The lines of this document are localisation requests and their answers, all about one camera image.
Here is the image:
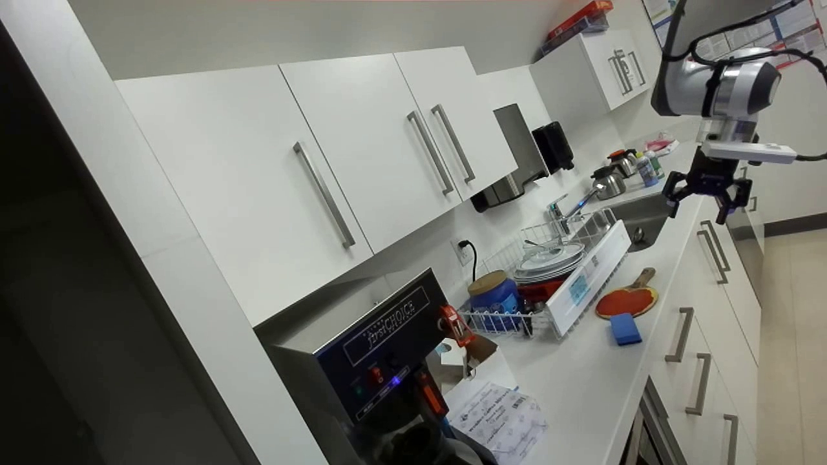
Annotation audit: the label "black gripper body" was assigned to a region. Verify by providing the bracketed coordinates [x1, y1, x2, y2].
[682, 145, 755, 202]

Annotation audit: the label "steel drawer handle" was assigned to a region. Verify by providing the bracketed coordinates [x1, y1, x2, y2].
[685, 352, 716, 417]
[721, 412, 742, 465]
[663, 305, 697, 363]

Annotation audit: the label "white base cabinet drawer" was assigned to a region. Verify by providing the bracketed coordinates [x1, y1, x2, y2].
[689, 368, 762, 465]
[669, 318, 730, 465]

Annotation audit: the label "blue dish soap bottle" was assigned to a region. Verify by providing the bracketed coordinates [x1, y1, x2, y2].
[637, 151, 666, 190]

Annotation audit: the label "pink small object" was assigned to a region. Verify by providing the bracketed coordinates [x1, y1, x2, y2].
[642, 136, 682, 159]

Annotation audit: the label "steel kitchen sink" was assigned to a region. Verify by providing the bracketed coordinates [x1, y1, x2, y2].
[592, 187, 682, 255]

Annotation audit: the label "white base cabinet door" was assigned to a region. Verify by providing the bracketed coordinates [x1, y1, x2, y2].
[697, 190, 766, 340]
[685, 218, 766, 399]

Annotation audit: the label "steel pot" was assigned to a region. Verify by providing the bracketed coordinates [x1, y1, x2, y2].
[588, 163, 631, 204]

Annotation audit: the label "steel faucet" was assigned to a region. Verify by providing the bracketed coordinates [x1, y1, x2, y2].
[549, 190, 598, 239]

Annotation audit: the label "red table tennis paddle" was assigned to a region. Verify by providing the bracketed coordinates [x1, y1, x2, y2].
[592, 265, 660, 323]

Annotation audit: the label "black soap dispenser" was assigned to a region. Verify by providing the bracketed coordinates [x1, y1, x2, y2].
[530, 119, 579, 175]

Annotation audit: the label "white dish drying rack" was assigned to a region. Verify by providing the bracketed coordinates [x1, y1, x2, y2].
[459, 217, 635, 342]

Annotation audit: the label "stacked plates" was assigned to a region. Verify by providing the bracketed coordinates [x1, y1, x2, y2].
[514, 237, 593, 284]

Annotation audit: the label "blue sponge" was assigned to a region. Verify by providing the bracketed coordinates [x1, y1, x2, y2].
[607, 309, 645, 349]

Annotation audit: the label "steel paper towel dispenser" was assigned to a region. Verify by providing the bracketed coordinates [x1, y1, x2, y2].
[468, 100, 553, 217]

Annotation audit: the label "red bowl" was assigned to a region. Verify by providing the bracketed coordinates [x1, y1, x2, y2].
[518, 275, 567, 311]

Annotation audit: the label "red box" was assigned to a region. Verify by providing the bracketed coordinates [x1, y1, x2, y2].
[540, 0, 616, 45]

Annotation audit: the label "blue container with cork lid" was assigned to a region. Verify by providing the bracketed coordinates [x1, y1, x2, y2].
[464, 269, 523, 314]

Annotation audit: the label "dark built-in oven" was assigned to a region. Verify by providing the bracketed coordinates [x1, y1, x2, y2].
[616, 376, 691, 465]

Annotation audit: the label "small brown box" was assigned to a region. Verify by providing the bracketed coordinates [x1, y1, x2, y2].
[459, 330, 500, 363]

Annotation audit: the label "small red orange object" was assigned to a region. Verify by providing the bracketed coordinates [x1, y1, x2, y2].
[436, 301, 473, 346]

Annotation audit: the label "small white box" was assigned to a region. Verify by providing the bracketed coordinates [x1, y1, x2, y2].
[429, 339, 473, 383]

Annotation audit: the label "laminated printed sheet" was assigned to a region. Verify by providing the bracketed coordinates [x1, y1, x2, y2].
[442, 376, 553, 465]

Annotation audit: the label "white tall cabinet panel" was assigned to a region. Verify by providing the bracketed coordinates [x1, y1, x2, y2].
[0, 0, 330, 465]

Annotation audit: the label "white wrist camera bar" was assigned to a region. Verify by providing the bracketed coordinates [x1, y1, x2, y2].
[697, 136, 800, 167]

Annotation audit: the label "steel base door handle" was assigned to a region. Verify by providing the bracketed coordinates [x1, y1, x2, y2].
[695, 225, 725, 286]
[703, 217, 733, 275]

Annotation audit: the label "small white wall cabinet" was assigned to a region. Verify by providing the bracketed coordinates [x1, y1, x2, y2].
[526, 27, 654, 123]

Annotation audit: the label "colourful wall poster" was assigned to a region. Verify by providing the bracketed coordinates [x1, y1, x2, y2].
[640, 0, 827, 71]

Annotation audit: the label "black wall plug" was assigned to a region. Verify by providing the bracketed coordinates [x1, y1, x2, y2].
[452, 237, 483, 286]

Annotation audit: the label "long steel door handle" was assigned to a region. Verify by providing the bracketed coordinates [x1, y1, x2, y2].
[403, 109, 457, 198]
[289, 138, 359, 253]
[429, 100, 477, 185]

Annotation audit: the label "wide white wall cabinet door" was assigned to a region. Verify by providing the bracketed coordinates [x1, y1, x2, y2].
[112, 65, 376, 328]

